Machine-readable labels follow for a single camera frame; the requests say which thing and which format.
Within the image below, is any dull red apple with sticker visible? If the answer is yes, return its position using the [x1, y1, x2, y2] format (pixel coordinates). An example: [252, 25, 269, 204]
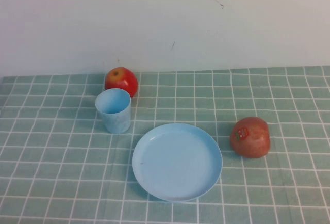
[229, 116, 271, 159]

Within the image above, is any green checked tablecloth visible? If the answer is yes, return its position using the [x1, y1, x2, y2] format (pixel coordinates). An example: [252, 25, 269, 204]
[0, 65, 330, 224]

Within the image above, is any light blue plastic plate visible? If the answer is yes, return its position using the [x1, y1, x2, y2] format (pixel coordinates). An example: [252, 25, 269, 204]
[131, 123, 223, 203]

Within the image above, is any light blue plastic cup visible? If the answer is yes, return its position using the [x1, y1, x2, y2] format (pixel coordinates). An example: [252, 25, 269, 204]
[95, 88, 131, 134]

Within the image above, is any shiny red apple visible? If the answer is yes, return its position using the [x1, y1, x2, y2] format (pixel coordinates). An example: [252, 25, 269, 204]
[104, 67, 139, 98]

